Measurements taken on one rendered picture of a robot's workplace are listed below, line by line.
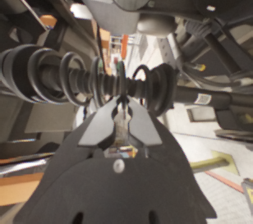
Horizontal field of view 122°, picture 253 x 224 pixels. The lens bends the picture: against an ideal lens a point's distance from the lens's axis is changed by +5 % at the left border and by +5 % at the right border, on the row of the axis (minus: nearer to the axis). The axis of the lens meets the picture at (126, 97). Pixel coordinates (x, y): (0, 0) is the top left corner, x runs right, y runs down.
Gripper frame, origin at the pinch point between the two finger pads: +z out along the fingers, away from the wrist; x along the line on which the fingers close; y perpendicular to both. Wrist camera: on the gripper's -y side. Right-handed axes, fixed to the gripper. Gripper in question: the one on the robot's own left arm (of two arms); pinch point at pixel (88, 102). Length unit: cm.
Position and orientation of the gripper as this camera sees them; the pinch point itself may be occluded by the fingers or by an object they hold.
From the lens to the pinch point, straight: 22.0
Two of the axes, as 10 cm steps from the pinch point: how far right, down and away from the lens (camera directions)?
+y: 1.1, -3.3, 9.4
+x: 9.8, 1.7, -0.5
